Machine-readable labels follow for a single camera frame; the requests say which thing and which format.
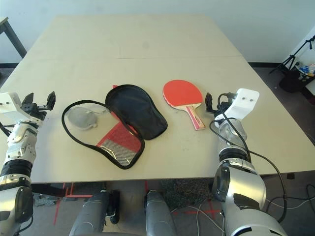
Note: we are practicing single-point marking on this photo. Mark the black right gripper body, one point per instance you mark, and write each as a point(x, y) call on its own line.
point(219, 109)

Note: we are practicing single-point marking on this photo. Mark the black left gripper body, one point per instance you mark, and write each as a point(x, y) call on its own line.
point(33, 110)

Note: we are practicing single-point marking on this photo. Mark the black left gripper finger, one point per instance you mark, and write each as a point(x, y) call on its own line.
point(28, 99)
point(51, 100)

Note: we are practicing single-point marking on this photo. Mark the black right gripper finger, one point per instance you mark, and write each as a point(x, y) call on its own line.
point(209, 100)

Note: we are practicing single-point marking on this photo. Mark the grey white plush toy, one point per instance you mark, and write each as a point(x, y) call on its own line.
point(80, 118)

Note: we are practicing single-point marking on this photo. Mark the red black paddle case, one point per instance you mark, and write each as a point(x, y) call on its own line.
point(137, 110)

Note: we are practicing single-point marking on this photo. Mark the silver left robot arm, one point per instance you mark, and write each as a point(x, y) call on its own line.
point(19, 142)

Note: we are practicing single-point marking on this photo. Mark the dark framed side table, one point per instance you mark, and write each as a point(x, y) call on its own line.
point(14, 39)

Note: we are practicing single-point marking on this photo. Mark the black bag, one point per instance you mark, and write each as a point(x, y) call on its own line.
point(291, 82)

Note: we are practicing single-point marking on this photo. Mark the black tripod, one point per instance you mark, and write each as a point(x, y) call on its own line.
point(290, 60)

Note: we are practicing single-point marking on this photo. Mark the dark speckled floor mat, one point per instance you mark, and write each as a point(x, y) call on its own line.
point(184, 191)

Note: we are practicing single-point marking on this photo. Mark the grey cloth rag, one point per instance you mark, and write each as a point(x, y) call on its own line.
point(43, 200)

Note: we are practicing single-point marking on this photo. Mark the box of colourful items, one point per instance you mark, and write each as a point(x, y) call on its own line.
point(306, 71)

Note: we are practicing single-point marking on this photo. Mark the small black table clip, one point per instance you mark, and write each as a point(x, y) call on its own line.
point(291, 176)

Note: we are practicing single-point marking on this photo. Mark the grey left robot leg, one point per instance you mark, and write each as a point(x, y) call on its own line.
point(91, 214)

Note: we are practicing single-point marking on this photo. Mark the grey robot leg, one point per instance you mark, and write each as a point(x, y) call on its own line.
point(91, 214)
point(157, 214)

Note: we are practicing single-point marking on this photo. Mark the grey right robot leg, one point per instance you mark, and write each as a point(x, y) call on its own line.
point(157, 214)

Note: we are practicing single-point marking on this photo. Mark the black table leg base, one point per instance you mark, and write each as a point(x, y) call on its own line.
point(114, 206)

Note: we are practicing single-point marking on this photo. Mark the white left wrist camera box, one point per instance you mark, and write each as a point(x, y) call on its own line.
point(9, 103)

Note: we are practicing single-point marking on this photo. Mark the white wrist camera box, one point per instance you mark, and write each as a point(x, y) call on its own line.
point(243, 103)
point(9, 103)

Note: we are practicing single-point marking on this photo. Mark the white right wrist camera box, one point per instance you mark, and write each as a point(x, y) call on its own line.
point(243, 103)

